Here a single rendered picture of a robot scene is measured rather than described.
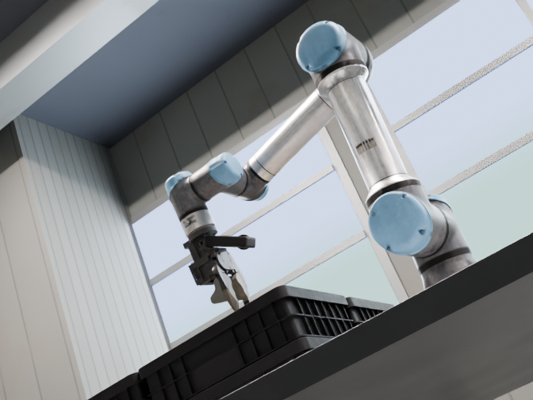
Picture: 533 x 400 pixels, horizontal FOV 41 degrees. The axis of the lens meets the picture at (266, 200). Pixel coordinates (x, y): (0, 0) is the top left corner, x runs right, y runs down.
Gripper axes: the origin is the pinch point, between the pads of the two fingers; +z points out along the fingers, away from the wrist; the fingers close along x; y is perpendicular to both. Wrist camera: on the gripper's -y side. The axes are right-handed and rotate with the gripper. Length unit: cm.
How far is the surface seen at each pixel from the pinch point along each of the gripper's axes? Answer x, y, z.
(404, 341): 57, -49, 26
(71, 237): -136, 148, -105
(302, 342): 20.4, -19.0, 16.4
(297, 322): 17.7, -18.5, 12.2
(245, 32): -195, 32, -174
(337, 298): -4.1, -19.7, 8.9
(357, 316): -13.3, -18.6, 13.2
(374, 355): 58, -45, 26
